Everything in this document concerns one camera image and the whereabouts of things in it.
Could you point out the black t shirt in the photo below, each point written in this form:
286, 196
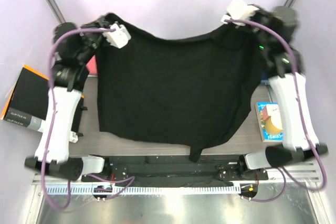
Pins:
194, 91

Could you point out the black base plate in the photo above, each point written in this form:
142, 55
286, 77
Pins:
173, 159

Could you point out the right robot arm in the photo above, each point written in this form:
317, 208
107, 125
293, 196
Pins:
286, 75

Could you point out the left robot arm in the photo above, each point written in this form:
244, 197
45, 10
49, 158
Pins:
72, 49

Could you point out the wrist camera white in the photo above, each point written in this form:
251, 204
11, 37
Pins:
119, 37
239, 10

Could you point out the aluminium rail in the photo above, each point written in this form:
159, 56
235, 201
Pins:
148, 173

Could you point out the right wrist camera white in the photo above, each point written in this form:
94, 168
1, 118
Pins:
239, 10

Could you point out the folded pink t shirt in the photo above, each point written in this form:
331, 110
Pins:
92, 66

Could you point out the blue book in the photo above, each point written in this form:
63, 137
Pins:
265, 137

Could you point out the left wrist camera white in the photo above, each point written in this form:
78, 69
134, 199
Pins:
119, 37

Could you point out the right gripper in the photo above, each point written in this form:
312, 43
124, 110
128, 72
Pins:
260, 12

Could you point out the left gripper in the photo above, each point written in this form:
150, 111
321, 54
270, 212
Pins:
101, 26

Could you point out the yellow cup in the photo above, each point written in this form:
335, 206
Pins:
274, 125

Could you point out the black clip file folder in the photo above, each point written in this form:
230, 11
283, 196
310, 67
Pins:
28, 102

